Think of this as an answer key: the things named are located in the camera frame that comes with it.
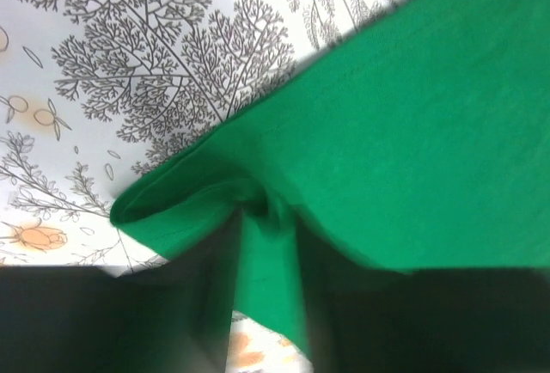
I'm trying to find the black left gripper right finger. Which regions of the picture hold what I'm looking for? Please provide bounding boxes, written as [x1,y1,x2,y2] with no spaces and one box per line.
[296,223,549,372]

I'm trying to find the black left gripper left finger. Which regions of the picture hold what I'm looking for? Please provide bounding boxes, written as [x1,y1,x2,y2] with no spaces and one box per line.
[1,217,241,373]

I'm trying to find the floral table mat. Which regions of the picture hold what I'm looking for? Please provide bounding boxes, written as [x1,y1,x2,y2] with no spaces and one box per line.
[1,0,407,372]

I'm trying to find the green t shirt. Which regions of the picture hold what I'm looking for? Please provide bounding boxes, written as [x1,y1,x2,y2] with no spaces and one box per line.
[110,0,549,354]

